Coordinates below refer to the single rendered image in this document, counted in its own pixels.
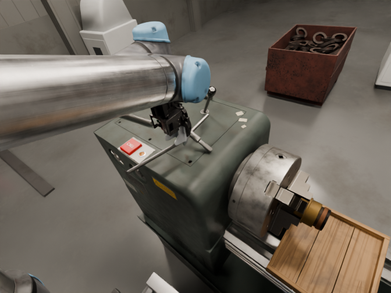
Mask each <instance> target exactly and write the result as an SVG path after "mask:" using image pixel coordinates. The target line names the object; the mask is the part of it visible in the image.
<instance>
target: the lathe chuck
mask: <svg viewBox="0 0 391 293"><path fill-rule="evenodd" d="M277 154H281V155H284V156H285V157H286V159H285V160H280V159H278V158H277V157H276V155H277ZM300 166H301V157H299V156H297V155H294V154H292V153H290V152H286V151H284V150H282V149H279V148H276V147H274V148H272V149H270V150H269V151H268V152H267V153H266V154H265V155H264V156H263V158H262V159H261V160H260V162H259V163H258V164H257V166H256V168H255V169H254V171H253V173H252V174H251V176H250V178H249V180H248V182H247V184H246V186H245V188H244V191H243V193H242V195H241V198H240V201H239V205H238V208H237V213H236V220H237V222H238V223H239V224H241V225H242V226H243V227H245V226H246V227H248V228H249V229H250V230H251V232H253V233H254V234H256V235H257V236H259V237H263V236H264V235H265V234H266V233H267V231H268V228H269V226H270V223H271V221H272V219H273V216H274V214H275V212H276V206H277V204H278V203H280V202H279V201H277V200H276V199H275V198H274V197H272V196H270V197H268V196H266V193H265V191H266V189H267V188H268V185H269V183H270V182H273V181H275V182H277V183H276V184H277V185H279V186H280V187H282V188H284V189H285V188H286V187H287V186H289V184H290V183H291V181H292V179H293V178H294V176H295V175H296V173H297V172H298V170H299V168H300ZM280 204H281V203H280ZM246 227H245V228H246Z"/></svg>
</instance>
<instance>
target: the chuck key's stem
mask: <svg viewBox="0 0 391 293"><path fill-rule="evenodd" d="M190 138H192V139H193V140H194V141H195V142H196V143H199V144H200V145H202V146H203V148H204V149H206V150H207V151H208V152H211V151H212V148H211V147H210V146H209V145H208V144H206V143H205V142H204V141H202V140H201V138H200V137H199V136H198V135H197V134H196V133H195V132H193V131H192V130H191V134H190Z"/></svg>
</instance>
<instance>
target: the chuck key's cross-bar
mask: <svg viewBox="0 0 391 293"><path fill-rule="evenodd" d="M208 116H209V114H206V115H205V116H204V117H203V118H202V119H201V120H200V121H199V122H198V123H197V124H196V125H195V126H194V127H193V128H192V129H191V130H192V131H195V130H196V129H197V128H198V127H199V126H200V124H201V123H202V122H203V121H204V120H205V119H206V118H207V117H208ZM177 146H178V145H175V144H173V145H171V146H169V147H167V148H166V149H164V150H162V151H160V152H158V153H157V154H155V155H154V156H152V157H150V158H148V159H146V160H145V161H143V162H141V163H139V164H138V165H136V166H134V167H132V168H131V169H129V170H127V172H128V174H130V173H132V172H133V171H135V170H137V169H139V168H140V167H142V166H144V165H146V164H147V163H149V162H150V161H152V160H154V159H156V158H158V157H159V156H161V155H163V154H165V153H166V152H168V151H170V150H171V149H173V148H175V147H177Z"/></svg>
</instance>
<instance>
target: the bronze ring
mask: <svg viewBox="0 0 391 293"><path fill-rule="evenodd" d="M301 200H303V201H305V202H307V203H308V205H307V207H306V209H305V211H304V213H303V215H302V214H301V213H299V212H297V211H295V210H294V212H293V214H294V215H296V216H298V217H300V218H301V219H300V223H304V224H306V225H308V226H310V227H312V226H314V227H315V229H317V230H320V231H322V230H323V228H324V226H325V224H326V222H327V221H328V219H329V216H330V213H331V210H330V209H328V208H326V207H323V206H322V204H321V203H319V202H317V201H315V200H313V198H311V199H310V201H307V200H305V199H303V198H301Z"/></svg>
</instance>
